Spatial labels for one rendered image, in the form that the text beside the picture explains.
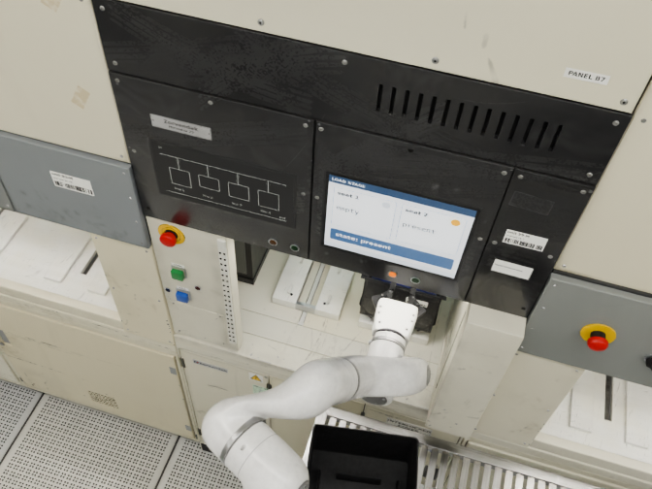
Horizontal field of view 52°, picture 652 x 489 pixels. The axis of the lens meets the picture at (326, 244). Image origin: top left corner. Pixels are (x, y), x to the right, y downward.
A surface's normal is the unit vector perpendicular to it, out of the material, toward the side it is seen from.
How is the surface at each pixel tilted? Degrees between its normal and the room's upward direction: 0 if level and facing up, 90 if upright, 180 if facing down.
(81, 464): 0
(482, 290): 90
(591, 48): 92
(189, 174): 90
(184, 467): 0
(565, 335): 90
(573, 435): 0
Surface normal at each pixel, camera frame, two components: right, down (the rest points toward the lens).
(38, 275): 0.05, -0.62
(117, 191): -0.29, 0.74
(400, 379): 0.41, -0.04
